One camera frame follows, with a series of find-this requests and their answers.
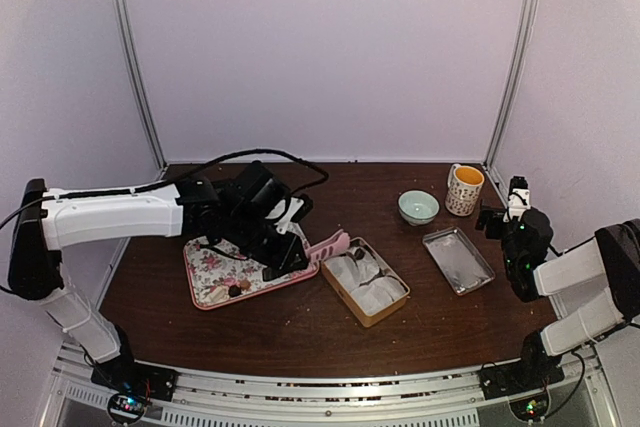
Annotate circuit board with leds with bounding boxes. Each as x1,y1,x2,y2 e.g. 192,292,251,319
509,394,551,423
106,393,149,425

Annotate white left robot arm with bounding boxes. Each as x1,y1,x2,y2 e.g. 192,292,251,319
4,161,312,391

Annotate pink floral serving tray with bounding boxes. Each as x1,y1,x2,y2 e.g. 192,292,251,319
183,236,320,311

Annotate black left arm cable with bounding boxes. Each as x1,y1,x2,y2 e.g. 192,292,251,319
0,148,330,228

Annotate right rear aluminium corner post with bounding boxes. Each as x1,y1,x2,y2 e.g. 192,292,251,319
484,0,539,171

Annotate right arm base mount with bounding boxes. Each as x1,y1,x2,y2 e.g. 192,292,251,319
478,332,564,400

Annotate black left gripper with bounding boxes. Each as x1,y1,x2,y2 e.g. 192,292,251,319
225,208,309,274

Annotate right circuit board with leds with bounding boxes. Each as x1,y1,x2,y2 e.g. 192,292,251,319
509,394,551,423

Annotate aluminium corner post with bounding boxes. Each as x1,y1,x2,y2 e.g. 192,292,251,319
484,0,539,171
113,0,167,171

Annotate pink metal tongs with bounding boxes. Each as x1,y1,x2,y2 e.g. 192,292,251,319
306,229,351,263

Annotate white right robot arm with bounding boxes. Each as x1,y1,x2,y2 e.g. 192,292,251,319
476,206,639,389

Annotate tan tin box paper cups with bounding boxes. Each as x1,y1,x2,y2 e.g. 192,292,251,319
321,237,411,328

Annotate left rear aluminium corner post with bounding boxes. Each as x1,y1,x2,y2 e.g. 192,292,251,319
113,0,167,171

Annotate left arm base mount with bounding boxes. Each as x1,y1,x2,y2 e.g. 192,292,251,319
91,326,178,401

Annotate light blue ceramic bowl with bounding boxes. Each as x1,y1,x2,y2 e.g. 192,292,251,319
397,190,440,226

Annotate white chocolate piece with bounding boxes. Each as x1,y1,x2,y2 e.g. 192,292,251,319
207,286,228,304

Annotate white floral mug yellow inside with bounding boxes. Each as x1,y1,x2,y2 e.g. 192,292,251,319
445,163,485,217

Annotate front aluminium frame rail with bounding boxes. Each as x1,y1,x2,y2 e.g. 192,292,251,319
34,343,622,426

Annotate left circuit board with leds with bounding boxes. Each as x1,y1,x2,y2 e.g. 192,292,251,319
106,393,149,425

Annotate right side aluminium base rail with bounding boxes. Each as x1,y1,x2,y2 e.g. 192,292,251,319
482,162,621,398

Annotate bear print tin lid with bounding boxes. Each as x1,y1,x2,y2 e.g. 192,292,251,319
422,227,496,296

